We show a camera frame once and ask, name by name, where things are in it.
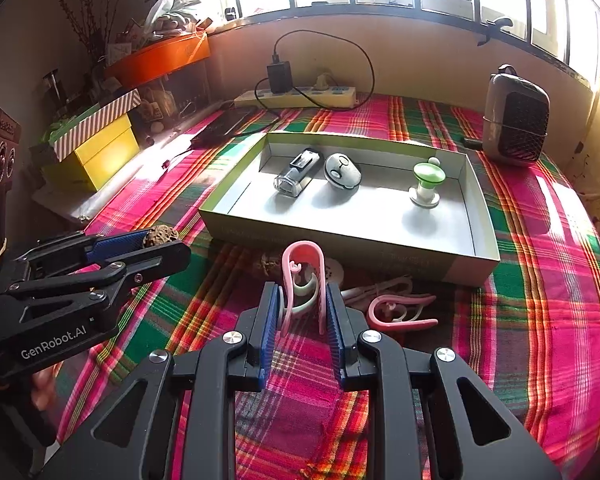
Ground yellow box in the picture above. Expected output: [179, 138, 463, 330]
[57, 112, 141, 192]

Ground small round white tin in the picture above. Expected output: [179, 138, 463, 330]
[307, 257, 343, 288]

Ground black white round gadget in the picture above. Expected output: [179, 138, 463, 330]
[324, 152, 362, 192]

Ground clear plastic bag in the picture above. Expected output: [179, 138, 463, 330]
[144, 0, 201, 36]

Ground thin black cable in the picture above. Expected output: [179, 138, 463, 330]
[162, 145, 196, 171]

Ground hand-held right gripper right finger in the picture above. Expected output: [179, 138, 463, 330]
[325, 282, 563, 480]

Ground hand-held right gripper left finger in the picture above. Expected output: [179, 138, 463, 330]
[40, 281, 285, 480]

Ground striped box lid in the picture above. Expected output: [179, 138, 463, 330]
[50, 89, 142, 163]

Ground black tablet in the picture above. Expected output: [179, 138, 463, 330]
[190, 107, 258, 148]

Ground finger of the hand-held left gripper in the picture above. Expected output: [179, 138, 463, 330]
[12, 228, 153, 281]
[0, 240, 192, 321]

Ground white USB cable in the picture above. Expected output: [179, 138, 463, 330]
[341, 275, 413, 306]

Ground cream power strip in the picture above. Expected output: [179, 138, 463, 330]
[234, 85, 357, 110]

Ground grey space heater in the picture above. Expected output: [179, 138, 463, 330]
[481, 64, 551, 167]

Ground black charger cable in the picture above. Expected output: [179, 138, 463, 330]
[252, 30, 376, 111]

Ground brown walnut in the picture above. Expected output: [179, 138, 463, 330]
[143, 226, 179, 248]

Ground orange box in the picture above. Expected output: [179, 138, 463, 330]
[105, 32, 212, 86]

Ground clear black lighter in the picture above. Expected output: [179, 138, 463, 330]
[273, 147, 322, 198]

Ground brown speaker box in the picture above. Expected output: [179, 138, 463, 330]
[0, 102, 21, 191]

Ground shallow white green cardboard box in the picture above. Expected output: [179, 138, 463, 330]
[198, 131, 501, 286]

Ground pink plastic clip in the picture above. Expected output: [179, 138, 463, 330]
[367, 294, 439, 333]
[281, 241, 327, 336]

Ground black window handle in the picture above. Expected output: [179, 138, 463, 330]
[475, 17, 513, 46]

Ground green mushroom-shaped massager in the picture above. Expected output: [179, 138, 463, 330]
[408, 161, 447, 208]

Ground black charger adapter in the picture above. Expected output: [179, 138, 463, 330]
[266, 61, 292, 94]

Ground dark glass jar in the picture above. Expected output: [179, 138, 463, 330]
[42, 70, 68, 111]

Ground dried branches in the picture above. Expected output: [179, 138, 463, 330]
[50, 0, 131, 61]

